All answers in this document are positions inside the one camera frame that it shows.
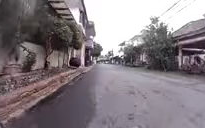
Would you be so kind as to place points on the pale distant buildings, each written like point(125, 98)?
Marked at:
point(135, 40)

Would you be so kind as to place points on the house with tiled roof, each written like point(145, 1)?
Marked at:
point(195, 43)

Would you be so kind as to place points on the white multi-storey building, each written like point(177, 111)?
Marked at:
point(79, 20)

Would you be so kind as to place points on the large leafy green tree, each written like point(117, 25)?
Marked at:
point(157, 45)

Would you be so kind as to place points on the dark round bush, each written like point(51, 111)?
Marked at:
point(75, 62)

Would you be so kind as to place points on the grey asphalt road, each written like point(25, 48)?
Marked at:
point(130, 100)

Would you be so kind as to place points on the row of trees and bushes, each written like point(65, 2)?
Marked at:
point(53, 33)

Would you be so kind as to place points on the white garden wall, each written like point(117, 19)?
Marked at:
point(36, 55)

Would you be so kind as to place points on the small dark green tree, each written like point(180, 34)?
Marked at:
point(97, 50)

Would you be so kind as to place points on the brick-edged soil verge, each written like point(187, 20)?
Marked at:
point(26, 88)

